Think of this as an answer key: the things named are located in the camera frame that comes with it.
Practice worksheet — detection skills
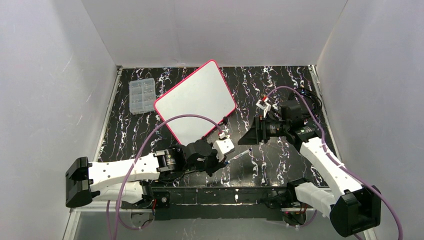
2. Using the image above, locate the white marker pen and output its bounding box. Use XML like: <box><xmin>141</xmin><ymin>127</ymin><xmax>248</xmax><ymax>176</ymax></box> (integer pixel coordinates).
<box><xmin>224</xmin><ymin>148</ymin><xmax>252</xmax><ymax>163</ymax></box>

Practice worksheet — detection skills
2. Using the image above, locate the pink framed whiteboard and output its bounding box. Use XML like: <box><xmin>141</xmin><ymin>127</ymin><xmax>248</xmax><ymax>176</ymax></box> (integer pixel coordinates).
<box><xmin>153</xmin><ymin>59</ymin><xmax>236</xmax><ymax>145</ymax></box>

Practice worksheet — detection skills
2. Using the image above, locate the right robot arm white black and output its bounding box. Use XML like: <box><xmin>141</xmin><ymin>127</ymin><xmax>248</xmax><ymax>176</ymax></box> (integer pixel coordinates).
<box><xmin>237</xmin><ymin>97</ymin><xmax>381</xmax><ymax>237</ymax></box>

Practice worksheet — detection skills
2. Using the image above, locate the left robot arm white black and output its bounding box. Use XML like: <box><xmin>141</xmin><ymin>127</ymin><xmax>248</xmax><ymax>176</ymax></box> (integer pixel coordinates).
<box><xmin>65</xmin><ymin>138</ymin><xmax>235</xmax><ymax>208</ymax></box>

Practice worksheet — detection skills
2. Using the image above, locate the clear plastic organizer box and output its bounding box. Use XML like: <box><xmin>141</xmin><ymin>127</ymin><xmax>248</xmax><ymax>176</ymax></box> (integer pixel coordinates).
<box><xmin>129</xmin><ymin>78</ymin><xmax>157</xmax><ymax>115</ymax></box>

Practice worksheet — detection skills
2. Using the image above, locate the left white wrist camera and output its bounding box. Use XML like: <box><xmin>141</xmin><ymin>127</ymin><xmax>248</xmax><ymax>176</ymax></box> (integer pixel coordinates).
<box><xmin>212</xmin><ymin>138</ymin><xmax>235</xmax><ymax>156</ymax></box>

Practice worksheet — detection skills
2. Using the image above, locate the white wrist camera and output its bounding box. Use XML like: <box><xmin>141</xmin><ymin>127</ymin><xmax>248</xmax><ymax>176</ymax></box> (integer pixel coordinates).
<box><xmin>212</xmin><ymin>138</ymin><xmax>235</xmax><ymax>156</ymax></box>
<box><xmin>256</xmin><ymin>96</ymin><xmax>272</xmax><ymax>117</ymax></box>

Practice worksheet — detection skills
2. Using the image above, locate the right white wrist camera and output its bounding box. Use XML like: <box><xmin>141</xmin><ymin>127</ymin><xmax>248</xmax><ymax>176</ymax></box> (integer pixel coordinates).
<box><xmin>256</xmin><ymin>96</ymin><xmax>272</xmax><ymax>117</ymax></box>

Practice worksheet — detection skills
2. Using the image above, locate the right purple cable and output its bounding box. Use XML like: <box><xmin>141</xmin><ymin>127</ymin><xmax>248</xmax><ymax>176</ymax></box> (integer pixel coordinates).
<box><xmin>264</xmin><ymin>86</ymin><xmax>404</xmax><ymax>240</ymax></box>

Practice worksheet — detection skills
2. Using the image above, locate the black coiled cable right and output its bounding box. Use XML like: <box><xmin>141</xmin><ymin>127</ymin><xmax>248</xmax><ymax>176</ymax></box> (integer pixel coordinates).
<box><xmin>291</xmin><ymin>87</ymin><xmax>323</xmax><ymax>117</ymax></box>

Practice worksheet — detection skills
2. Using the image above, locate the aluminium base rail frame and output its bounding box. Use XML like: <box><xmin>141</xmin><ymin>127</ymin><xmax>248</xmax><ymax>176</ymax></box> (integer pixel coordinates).
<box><xmin>62</xmin><ymin>64</ymin><xmax>379</xmax><ymax>240</ymax></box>

